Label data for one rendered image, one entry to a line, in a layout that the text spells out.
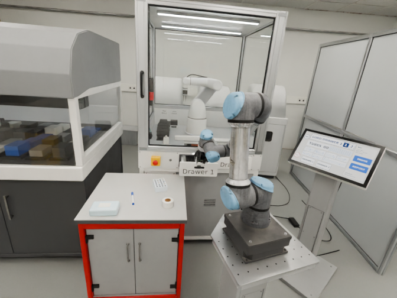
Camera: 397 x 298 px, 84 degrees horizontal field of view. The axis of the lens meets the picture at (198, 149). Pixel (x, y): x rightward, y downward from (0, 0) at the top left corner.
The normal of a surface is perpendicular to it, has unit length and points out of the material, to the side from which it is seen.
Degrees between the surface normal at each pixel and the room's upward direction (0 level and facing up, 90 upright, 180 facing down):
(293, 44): 90
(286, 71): 90
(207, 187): 90
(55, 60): 69
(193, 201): 90
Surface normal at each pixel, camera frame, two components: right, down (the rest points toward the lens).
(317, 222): -0.75, 0.18
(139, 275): 0.09, 0.34
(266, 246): 0.34, 0.34
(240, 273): 0.07, -0.94
